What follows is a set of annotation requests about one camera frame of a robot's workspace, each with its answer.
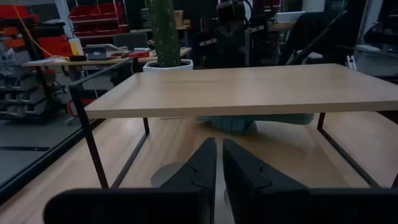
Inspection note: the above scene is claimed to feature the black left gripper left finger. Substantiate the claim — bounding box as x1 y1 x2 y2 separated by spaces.
159 138 218 224

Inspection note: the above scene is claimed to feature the red storage box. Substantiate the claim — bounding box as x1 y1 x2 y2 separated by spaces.
39 35 74 58

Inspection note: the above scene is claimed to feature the wooden shelf black metal frame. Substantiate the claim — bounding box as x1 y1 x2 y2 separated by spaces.
68 57 398 190

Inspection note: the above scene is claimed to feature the wooden background desk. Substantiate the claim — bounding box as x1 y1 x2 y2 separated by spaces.
21 47 193 68

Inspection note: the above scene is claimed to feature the dark parts bin rack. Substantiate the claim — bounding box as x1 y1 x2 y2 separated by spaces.
0 67 68 122

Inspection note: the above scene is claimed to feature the grey device box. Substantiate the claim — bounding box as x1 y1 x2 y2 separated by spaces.
85 44 108 61

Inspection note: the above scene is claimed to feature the green rubber slide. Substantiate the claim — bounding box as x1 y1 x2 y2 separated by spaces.
254 113 315 126
196 116 259 136

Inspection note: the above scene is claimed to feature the white plant pot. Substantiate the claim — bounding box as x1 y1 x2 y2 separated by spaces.
142 58 194 73

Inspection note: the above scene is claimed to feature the yellow plastic bottle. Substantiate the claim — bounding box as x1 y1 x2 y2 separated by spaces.
68 37 85 57

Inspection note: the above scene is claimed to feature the red storage bin rack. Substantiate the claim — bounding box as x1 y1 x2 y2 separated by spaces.
68 1 130 40

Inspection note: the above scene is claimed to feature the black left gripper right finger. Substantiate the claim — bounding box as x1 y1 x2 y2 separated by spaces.
222 138 309 224

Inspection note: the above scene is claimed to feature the thin yellow cable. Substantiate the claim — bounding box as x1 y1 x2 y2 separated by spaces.
12 0 70 60

